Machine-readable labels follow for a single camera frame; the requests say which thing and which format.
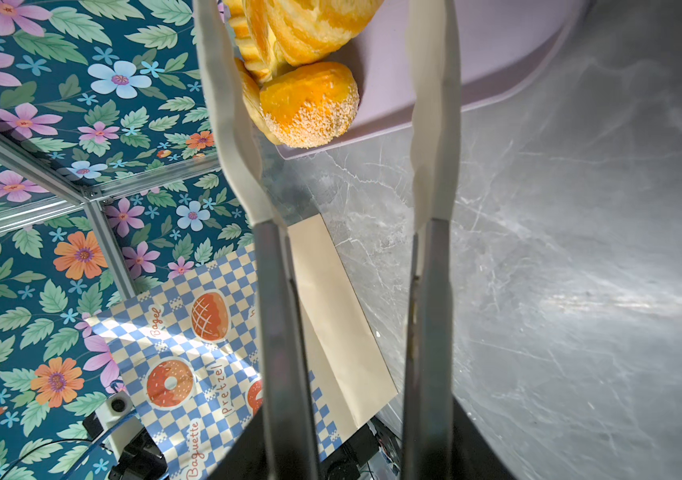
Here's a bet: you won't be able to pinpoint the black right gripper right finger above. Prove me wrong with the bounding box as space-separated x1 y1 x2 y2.
451 397 516 480

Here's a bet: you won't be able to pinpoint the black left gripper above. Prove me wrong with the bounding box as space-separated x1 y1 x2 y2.
107 430 168 480

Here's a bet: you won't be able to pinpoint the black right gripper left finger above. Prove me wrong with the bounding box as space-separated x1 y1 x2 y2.
207 411 269 480

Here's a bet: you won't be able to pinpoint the blue checkered paper bag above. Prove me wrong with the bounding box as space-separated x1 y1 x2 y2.
89 216 397 479

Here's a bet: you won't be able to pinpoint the steel tongs with beige tips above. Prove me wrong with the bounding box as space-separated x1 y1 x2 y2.
193 1 461 479

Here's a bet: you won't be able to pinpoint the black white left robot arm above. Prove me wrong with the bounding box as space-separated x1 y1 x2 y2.
107 418 400 479

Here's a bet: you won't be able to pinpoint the sesame coated bread roll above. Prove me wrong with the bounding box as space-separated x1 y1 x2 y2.
260 62 360 149

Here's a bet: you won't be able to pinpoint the long ridged baguette bread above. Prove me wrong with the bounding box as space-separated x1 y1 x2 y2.
223 0 273 84

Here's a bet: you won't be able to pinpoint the large striped croissant bread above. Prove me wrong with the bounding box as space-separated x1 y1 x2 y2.
243 0 382 66

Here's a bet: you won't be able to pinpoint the lilac plastic tray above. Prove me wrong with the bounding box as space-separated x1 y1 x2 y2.
274 0 594 161

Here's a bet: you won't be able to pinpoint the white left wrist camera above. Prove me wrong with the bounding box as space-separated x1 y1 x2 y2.
83 391 144 460

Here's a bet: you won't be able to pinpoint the ring shaped bagel bread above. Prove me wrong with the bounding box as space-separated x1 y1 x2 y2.
234 58 282 145

